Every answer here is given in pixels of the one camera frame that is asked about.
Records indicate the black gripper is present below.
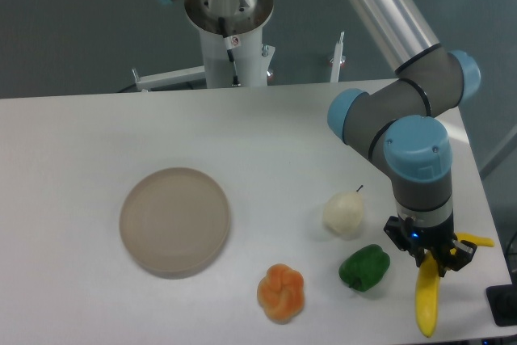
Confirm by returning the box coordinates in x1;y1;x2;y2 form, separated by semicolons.
384;216;477;277

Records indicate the yellow toy banana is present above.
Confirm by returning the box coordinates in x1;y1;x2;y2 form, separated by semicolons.
414;233;494;338

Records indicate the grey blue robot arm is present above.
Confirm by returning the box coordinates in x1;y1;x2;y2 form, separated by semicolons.
171;0;481;275

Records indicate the green toy bell pepper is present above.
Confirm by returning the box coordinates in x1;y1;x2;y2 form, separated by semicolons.
338;244;391;292

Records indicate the black device at table edge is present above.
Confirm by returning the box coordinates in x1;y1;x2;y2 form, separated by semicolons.
485;284;516;327

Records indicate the white toy pear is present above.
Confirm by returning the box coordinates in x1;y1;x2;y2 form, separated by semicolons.
322;186;364;236

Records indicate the orange knotted toy bread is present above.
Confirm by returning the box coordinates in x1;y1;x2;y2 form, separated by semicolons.
257;263;305;324

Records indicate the beige round plate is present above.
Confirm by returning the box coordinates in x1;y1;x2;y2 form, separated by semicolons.
119;167;231;279

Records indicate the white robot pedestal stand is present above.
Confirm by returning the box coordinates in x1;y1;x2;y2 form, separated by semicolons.
133;0;275;91

